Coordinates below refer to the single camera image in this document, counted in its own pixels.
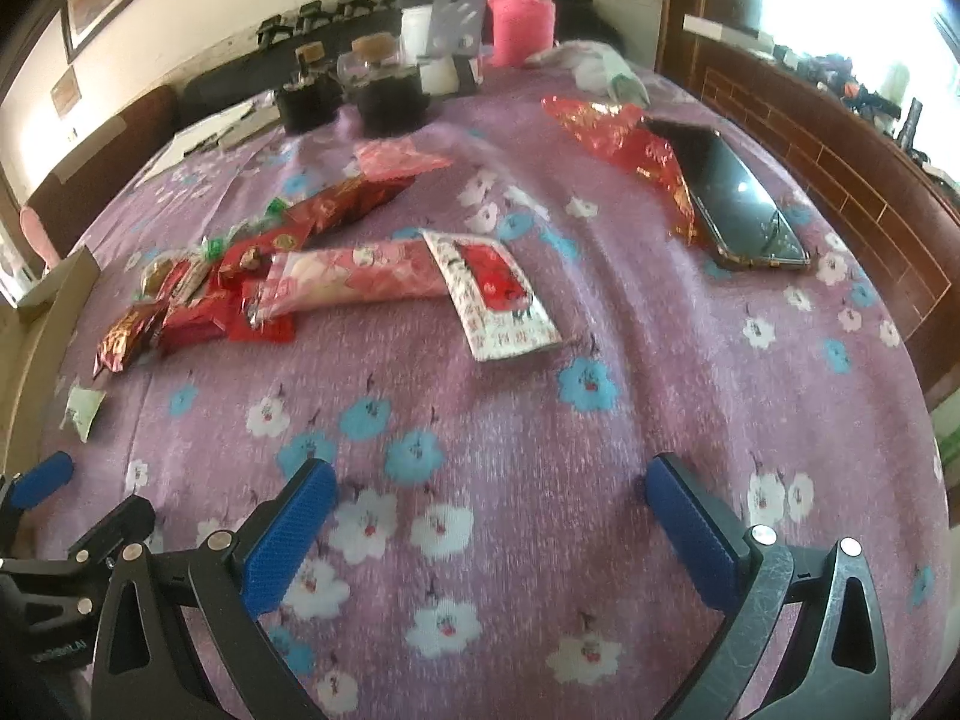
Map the pink cartoon candy packet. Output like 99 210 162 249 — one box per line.
244 239 448 325

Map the long red snack packet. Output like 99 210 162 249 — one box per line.
283 176 415 238

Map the dark red gold snack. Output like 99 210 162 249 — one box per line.
93 302 166 379

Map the black smartphone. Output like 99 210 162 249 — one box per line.
647 119 811 270

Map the pink water bottle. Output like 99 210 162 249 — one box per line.
488 0 556 67

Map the red foil bag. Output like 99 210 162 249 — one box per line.
542 96 698 244

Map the white cup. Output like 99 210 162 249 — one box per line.
400 4 433 65

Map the maroon armchair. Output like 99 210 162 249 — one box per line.
20 85 179 268

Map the black sofa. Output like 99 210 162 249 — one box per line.
179 0 431 124

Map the green clear candy packet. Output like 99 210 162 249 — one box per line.
200 197 291 262

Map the grey perforated stand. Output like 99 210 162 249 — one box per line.
425 0 487 59

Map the pale green snack packet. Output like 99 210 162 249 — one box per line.
62 385 106 444

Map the red bar snack packet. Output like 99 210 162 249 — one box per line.
158 291 242 355

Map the purple floral tablecloth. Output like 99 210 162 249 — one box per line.
36 70 950 718

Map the cardboard tray box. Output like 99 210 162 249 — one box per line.
2 247 99 475

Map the white red snack packet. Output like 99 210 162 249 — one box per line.
421 229 562 362

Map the black jar with cork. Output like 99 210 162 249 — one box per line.
337 31 430 138

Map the white paper sheet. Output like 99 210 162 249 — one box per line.
135 91 280 185

